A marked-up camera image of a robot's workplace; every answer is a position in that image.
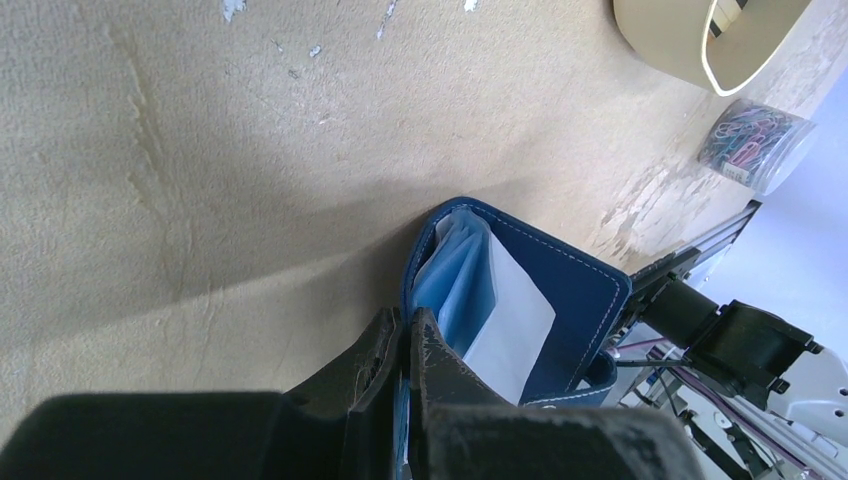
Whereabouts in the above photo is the beige oval plastic tray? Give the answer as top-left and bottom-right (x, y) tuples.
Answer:
(612, 0), (810, 97)

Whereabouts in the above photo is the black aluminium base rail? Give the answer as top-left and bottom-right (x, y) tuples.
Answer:
(616, 200), (848, 480)

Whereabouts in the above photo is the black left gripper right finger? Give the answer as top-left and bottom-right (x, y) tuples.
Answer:
(409, 309), (703, 479)

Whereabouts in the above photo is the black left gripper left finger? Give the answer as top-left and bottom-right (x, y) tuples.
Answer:
(1, 309), (403, 479)

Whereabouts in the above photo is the stack of credit cards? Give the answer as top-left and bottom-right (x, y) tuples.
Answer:
(709, 0), (748, 38)

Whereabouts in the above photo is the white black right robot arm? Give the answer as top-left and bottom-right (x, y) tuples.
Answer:
(517, 273), (847, 479)

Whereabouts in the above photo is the clear jar of paper clips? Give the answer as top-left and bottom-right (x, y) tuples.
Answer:
(696, 98), (817, 196)

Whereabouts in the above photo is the navy blue leather card holder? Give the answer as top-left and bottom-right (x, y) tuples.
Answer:
(390, 196), (633, 480)

